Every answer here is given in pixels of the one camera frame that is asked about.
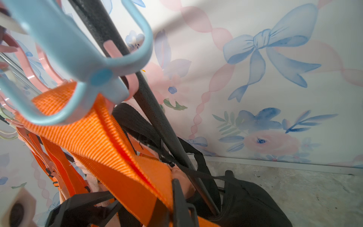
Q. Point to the light blue plastic hook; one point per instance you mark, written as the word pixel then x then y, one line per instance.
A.
pixel 78 57

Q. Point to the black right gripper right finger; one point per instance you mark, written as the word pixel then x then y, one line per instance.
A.
pixel 184 214

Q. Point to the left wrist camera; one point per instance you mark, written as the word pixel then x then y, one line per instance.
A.
pixel 17 208

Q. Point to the black crossbody bag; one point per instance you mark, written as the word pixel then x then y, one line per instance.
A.
pixel 241 203

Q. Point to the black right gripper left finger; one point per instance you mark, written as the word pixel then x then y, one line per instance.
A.
pixel 81 211

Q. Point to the black metal garment rack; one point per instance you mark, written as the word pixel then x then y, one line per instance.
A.
pixel 99 24

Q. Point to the orange crossbody bag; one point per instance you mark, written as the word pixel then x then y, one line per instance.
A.
pixel 142 185

